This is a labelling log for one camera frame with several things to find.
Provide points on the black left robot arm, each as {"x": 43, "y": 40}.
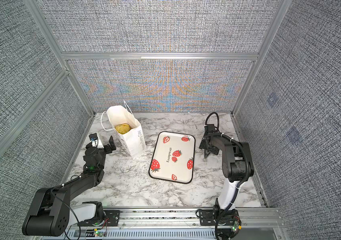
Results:
{"x": 50, "y": 212}

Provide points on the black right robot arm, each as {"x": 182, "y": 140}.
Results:
{"x": 236, "y": 163}

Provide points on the fake croissant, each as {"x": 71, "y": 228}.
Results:
{"x": 123, "y": 128}

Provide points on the white strawberry tray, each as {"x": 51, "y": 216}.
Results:
{"x": 173, "y": 158}

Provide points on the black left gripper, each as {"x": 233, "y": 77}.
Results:
{"x": 108, "y": 150}

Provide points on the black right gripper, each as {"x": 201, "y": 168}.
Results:
{"x": 202, "y": 145}

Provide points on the white printed paper bag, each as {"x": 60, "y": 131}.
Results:
{"x": 133, "y": 141}

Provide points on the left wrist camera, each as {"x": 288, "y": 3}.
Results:
{"x": 95, "y": 140}

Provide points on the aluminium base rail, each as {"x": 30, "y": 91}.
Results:
{"x": 151, "y": 223}

